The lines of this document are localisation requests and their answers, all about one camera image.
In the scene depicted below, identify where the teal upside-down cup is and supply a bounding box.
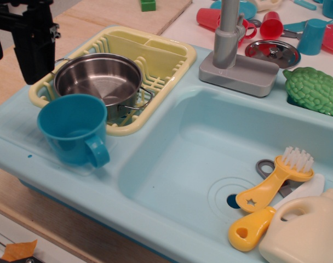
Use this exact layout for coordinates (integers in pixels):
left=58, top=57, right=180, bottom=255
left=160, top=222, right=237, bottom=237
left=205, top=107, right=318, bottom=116
left=297, top=19, right=327, bottom=55

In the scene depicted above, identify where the cream toy item top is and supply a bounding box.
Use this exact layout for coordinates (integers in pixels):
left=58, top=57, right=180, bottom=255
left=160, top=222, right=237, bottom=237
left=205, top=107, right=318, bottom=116
left=249, top=0, right=282, bottom=12

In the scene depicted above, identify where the yellow plastic dish rack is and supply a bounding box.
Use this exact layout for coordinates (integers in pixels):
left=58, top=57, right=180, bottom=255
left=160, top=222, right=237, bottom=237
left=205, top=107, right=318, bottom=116
left=28, top=28, right=198, bottom=137

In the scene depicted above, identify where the teal plastic plate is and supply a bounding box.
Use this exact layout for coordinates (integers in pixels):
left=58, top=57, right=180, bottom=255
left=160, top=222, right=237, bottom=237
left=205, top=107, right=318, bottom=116
left=210, top=0, right=257, bottom=20

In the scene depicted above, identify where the wooden board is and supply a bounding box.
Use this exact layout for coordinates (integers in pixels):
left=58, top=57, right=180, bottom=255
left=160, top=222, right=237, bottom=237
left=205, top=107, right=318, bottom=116
left=54, top=1, right=192, bottom=35

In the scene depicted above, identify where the cream toy detergent bottle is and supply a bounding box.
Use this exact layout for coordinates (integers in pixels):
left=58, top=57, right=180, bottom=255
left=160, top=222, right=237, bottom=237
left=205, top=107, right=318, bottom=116
left=259, top=188, right=333, bottom=262

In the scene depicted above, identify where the yellow toy dish brush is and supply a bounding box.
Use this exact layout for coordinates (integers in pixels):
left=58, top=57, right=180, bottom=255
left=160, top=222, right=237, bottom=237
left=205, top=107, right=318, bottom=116
left=236, top=146, right=314, bottom=213

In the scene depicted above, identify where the teal cup top right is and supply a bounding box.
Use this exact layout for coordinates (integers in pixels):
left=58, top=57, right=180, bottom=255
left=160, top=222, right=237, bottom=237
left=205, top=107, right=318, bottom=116
left=322, top=0, right=333, bottom=19

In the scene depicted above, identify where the teal plastic cup with handle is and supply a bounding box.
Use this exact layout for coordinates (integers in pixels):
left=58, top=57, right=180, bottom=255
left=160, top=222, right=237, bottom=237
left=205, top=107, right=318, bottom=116
left=37, top=94, right=110, bottom=168

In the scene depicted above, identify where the red cup with handle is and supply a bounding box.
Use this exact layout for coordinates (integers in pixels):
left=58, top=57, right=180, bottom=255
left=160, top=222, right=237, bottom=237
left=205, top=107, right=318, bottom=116
left=238, top=19, right=257, bottom=47

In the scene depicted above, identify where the orange tape piece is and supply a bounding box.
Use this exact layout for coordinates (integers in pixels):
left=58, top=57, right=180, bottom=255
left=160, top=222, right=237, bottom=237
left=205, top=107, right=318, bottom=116
left=1, top=239, right=37, bottom=262

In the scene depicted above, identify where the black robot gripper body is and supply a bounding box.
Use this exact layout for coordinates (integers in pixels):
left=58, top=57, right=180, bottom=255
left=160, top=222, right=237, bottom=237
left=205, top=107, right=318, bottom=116
left=0, top=1, right=61, bottom=84

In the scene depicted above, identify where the green plastic block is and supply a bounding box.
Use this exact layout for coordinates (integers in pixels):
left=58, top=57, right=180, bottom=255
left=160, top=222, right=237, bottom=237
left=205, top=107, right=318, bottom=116
left=140, top=0, right=157, bottom=12

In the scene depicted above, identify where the red cup lying left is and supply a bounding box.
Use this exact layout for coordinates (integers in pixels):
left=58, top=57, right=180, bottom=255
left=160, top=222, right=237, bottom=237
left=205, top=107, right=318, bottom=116
left=196, top=8, right=221, bottom=32

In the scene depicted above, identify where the yellow handled white toy knife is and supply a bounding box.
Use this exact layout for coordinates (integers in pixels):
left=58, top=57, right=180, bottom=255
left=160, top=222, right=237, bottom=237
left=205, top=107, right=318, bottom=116
left=228, top=174, right=325, bottom=251

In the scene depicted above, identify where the red plastic cup upright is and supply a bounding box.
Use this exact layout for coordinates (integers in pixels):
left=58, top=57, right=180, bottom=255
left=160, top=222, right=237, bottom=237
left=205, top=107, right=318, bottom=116
left=260, top=11, right=284, bottom=39

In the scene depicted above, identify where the green bumpy toy gourd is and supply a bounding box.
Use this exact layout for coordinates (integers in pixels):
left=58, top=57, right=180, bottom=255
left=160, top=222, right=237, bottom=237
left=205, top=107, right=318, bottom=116
left=283, top=67, right=333, bottom=116

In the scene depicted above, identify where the grey toy faucet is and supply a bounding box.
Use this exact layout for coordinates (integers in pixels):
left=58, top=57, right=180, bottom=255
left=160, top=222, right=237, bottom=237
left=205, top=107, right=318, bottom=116
left=198, top=1, right=279, bottom=98

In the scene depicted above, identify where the stainless steel pot lid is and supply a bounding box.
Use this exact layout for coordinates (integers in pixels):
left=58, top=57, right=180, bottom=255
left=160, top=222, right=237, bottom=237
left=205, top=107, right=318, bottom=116
left=245, top=40, right=301, bottom=69

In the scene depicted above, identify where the light blue toy sink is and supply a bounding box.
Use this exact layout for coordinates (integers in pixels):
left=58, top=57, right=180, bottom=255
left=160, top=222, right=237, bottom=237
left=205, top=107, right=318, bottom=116
left=0, top=45, right=333, bottom=262

